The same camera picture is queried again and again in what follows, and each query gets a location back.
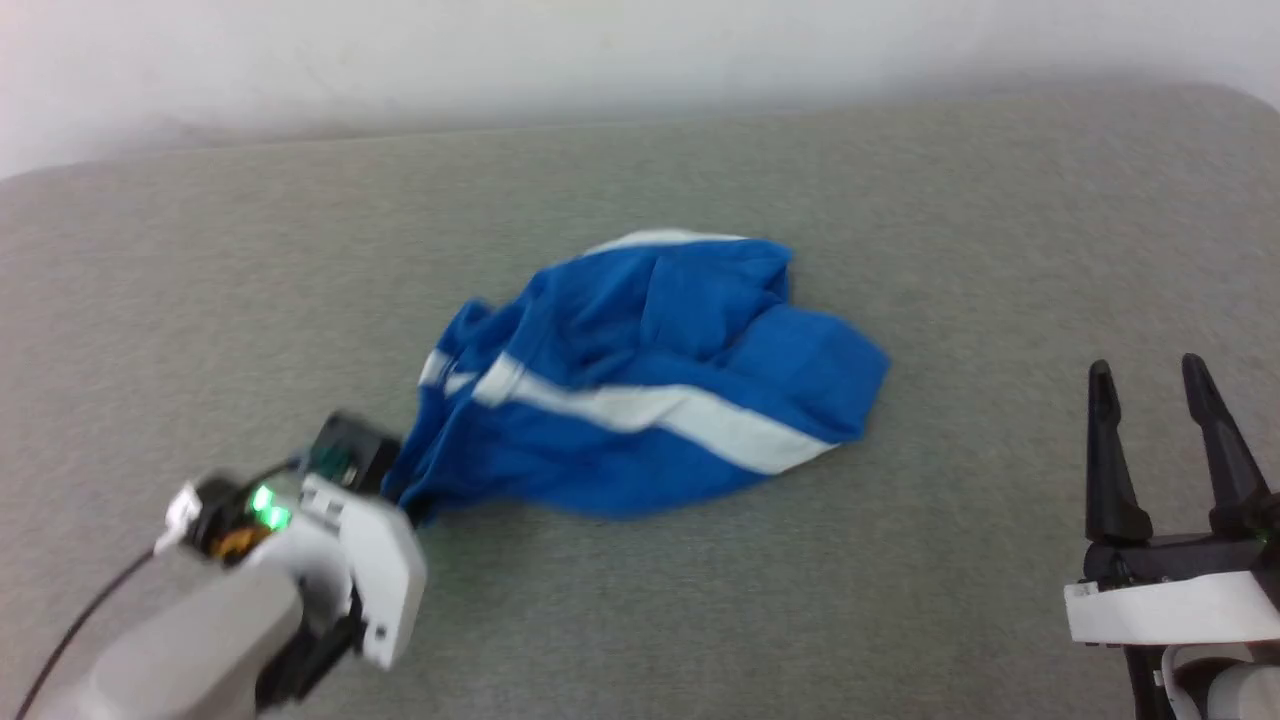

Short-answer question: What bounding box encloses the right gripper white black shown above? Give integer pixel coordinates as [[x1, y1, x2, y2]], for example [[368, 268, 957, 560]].
[[1062, 352, 1280, 720]]

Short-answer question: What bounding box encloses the grey fabric sofa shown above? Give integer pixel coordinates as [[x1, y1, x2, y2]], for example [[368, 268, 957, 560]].
[[0, 80, 1280, 720]]

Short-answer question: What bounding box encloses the blue garment with white stripe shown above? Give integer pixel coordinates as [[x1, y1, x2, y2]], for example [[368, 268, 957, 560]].
[[380, 229, 892, 523]]

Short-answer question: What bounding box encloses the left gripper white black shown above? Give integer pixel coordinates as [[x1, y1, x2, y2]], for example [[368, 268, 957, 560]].
[[155, 468, 430, 713]]

